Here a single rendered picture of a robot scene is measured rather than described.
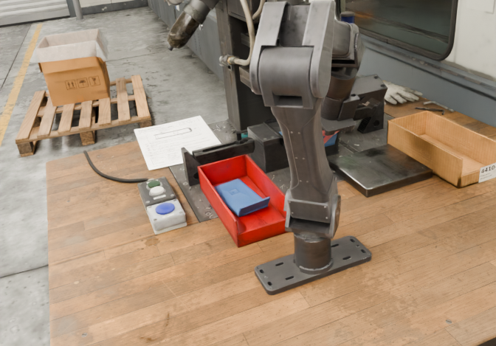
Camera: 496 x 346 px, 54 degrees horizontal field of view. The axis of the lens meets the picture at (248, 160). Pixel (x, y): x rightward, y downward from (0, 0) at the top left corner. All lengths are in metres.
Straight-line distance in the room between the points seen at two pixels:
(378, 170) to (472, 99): 0.54
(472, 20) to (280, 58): 1.03
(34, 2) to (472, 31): 9.27
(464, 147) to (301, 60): 0.71
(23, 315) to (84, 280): 1.48
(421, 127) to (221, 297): 0.73
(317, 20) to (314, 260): 0.39
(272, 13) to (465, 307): 0.52
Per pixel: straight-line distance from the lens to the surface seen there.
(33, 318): 2.37
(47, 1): 10.25
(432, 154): 1.15
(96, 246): 1.02
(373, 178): 1.09
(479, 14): 1.56
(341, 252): 0.88
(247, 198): 1.05
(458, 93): 1.62
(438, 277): 0.87
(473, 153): 1.23
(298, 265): 0.85
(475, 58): 1.58
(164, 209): 1.00
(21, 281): 2.61
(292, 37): 0.68
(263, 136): 1.15
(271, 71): 0.61
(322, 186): 0.74
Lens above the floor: 1.46
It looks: 27 degrees down
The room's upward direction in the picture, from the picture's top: 6 degrees counter-clockwise
